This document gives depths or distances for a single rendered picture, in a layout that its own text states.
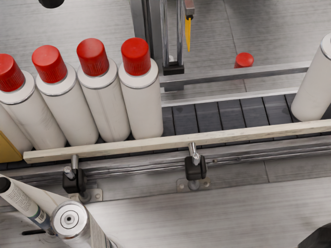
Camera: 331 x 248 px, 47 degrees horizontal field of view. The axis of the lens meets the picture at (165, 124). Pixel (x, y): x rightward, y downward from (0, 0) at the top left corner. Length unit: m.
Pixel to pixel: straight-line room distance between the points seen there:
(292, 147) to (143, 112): 0.25
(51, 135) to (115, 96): 0.12
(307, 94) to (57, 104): 0.35
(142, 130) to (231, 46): 0.31
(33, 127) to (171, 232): 0.24
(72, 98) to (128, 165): 0.16
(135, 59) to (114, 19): 0.41
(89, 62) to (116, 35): 0.37
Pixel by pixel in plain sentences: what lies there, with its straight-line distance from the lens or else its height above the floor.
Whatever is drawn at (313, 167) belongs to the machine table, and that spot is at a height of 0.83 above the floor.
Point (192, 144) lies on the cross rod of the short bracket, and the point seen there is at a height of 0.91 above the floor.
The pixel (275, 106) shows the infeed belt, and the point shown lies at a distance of 0.66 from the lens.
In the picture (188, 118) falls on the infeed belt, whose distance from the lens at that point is 0.63.
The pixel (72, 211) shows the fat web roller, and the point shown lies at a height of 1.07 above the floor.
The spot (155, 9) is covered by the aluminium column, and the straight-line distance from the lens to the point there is 0.59.
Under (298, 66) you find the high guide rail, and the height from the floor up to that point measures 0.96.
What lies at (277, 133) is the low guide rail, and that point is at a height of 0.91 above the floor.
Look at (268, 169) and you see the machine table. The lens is 0.66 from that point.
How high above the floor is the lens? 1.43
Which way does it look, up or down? 61 degrees down
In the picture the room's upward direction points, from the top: 4 degrees counter-clockwise
